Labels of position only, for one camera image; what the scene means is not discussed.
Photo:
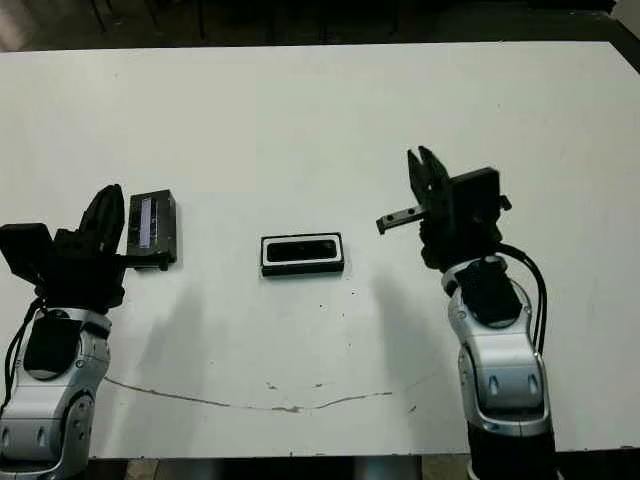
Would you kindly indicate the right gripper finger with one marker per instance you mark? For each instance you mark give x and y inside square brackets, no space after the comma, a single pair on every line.
[435,172]
[419,180]

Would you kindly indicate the black box base white insert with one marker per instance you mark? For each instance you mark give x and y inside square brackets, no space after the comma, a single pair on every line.
[302,271]

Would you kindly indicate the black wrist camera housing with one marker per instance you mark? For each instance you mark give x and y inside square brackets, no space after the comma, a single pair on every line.
[475,197]
[25,255]

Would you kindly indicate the black box lid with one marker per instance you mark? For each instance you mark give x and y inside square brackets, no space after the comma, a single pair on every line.
[162,225]

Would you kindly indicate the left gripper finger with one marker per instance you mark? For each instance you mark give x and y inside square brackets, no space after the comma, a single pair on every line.
[99,225]
[118,225]

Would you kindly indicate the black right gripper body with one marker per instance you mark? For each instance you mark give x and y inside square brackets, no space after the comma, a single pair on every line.
[455,245]

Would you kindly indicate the black left wrist camera housing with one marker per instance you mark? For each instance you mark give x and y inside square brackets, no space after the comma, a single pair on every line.
[25,255]

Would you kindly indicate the black right wrist camera housing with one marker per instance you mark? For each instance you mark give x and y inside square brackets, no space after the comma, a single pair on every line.
[475,197]

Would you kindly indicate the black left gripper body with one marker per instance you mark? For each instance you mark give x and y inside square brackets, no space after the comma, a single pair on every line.
[85,280]

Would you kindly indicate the grey cylindrical leg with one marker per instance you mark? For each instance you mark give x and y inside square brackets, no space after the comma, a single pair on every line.
[392,470]

